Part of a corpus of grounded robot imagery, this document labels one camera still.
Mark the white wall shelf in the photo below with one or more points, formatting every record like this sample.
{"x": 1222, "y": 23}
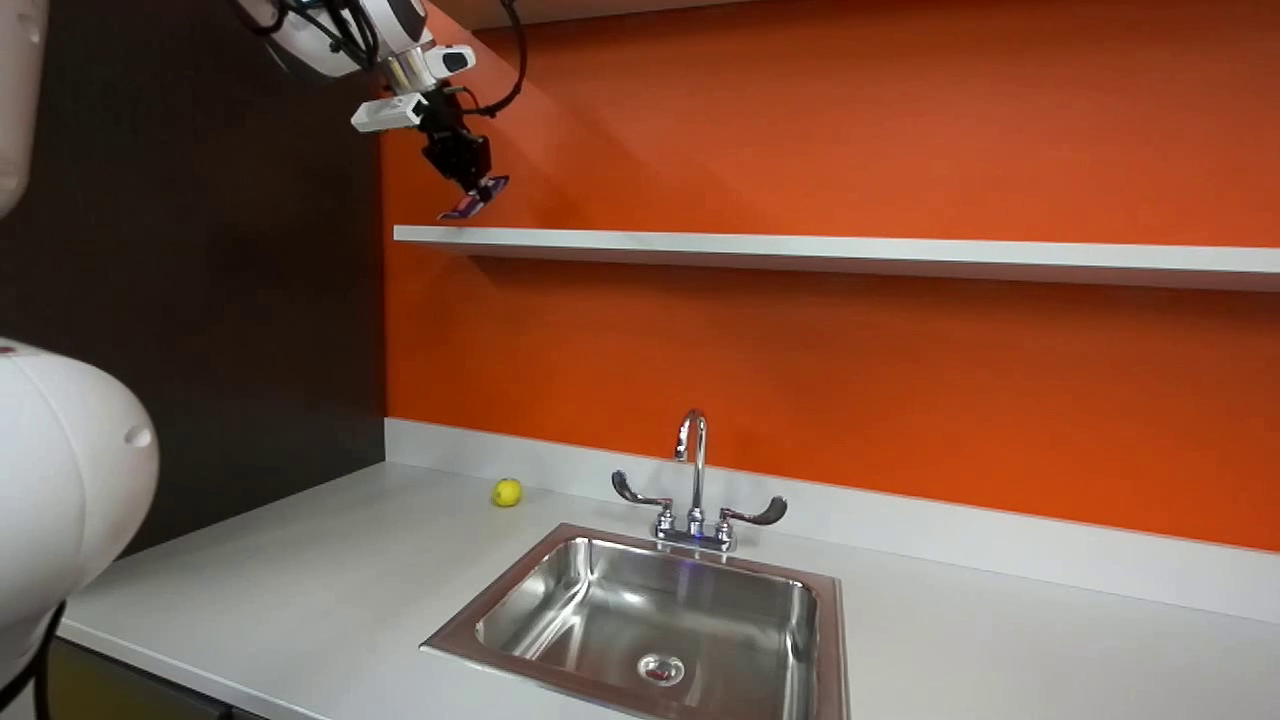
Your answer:
{"x": 825, "y": 250}

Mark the stainless steel sink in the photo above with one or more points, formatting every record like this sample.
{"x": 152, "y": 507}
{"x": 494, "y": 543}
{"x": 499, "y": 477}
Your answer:
{"x": 667, "y": 625}

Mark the small yellow lemon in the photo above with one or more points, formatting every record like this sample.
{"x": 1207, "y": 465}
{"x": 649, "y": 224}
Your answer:
{"x": 504, "y": 494}

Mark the purple candy bar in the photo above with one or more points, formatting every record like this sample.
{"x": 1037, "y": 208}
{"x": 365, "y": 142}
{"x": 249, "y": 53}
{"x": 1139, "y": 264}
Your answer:
{"x": 476, "y": 200}

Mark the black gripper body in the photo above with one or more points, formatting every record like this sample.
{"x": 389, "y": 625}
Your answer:
{"x": 447, "y": 135}

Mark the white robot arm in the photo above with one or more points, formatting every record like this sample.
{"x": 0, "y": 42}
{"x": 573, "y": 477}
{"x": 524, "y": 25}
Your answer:
{"x": 65, "y": 482}

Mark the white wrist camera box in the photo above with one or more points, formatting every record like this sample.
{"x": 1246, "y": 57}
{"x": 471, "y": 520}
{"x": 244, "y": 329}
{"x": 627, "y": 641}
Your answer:
{"x": 389, "y": 111}

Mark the dark wood cabinet panel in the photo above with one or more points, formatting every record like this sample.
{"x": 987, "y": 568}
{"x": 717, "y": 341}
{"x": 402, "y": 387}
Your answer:
{"x": 240, "y": 264}

